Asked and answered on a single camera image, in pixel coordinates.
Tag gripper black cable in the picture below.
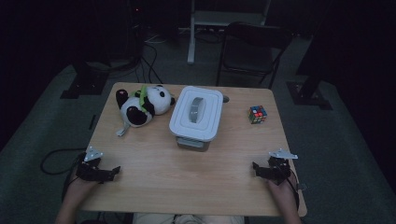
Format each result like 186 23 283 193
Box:
286 175 303 213
61 153 86 202

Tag black folding chair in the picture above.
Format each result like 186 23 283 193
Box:
216 21 293 90

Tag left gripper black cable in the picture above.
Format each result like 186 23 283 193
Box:
61 153 86 202

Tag looped black floor cable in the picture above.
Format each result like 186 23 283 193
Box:
40 147 87 175

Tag person's left hand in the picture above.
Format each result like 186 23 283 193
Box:
69 175 101 200

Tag clear storage container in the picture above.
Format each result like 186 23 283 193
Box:
176 135 213 153

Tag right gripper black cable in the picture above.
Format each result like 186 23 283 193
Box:
286 175 303 213

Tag white container lid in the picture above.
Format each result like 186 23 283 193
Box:
168 86 224 143

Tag panda plush toy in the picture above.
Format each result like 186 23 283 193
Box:
115 84 176 138

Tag person's beige pants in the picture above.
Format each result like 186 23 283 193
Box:
133 212 246 224

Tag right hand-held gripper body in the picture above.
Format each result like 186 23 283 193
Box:
265 148 299 185

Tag black stand base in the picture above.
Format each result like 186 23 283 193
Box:
286 46 333 110
60 60 110 100

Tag dark equipment tower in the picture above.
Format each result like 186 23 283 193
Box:
124 0 148 63

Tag colourful puzzle cube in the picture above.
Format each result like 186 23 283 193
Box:
247 105 268 125

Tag white metal stand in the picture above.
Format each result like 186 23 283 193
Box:
187 0 272 65

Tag thin black cables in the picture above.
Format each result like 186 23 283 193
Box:
136 43 164 85

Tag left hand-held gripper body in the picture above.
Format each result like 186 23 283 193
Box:
76 146 108 183

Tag person's right hand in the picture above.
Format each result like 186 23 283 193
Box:
268 175 298 204

